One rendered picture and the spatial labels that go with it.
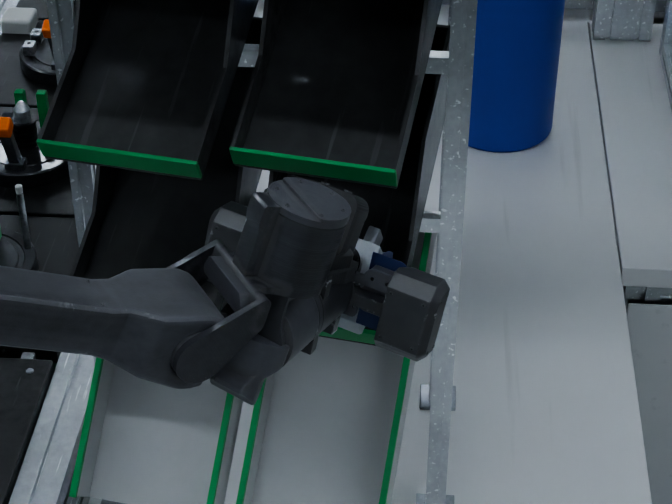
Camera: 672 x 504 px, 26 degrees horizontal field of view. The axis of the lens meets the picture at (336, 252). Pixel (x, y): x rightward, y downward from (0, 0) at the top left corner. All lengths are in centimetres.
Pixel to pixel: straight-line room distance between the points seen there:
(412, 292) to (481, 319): 72
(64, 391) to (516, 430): 49
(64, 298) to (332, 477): 50
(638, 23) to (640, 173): 39
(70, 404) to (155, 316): 61
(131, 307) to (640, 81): 145
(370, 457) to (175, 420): 18
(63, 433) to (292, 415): 26
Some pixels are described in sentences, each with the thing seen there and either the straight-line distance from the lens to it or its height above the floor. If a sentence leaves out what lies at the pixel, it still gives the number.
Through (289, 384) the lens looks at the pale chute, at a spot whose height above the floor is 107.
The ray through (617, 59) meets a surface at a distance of 232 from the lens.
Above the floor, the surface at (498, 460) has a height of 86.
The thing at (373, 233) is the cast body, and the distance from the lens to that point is 117.
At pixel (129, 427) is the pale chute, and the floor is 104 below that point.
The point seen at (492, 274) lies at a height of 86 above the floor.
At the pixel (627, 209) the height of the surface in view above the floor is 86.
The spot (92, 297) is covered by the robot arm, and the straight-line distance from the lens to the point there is 91.
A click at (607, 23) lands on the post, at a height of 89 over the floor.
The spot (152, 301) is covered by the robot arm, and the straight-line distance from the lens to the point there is 93.
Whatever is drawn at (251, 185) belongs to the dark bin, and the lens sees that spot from 127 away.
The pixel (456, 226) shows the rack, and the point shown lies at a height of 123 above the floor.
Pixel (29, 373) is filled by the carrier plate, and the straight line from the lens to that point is 154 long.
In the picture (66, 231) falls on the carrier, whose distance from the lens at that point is 174.
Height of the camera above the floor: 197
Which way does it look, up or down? 37 degrees down
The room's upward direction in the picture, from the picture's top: straight up
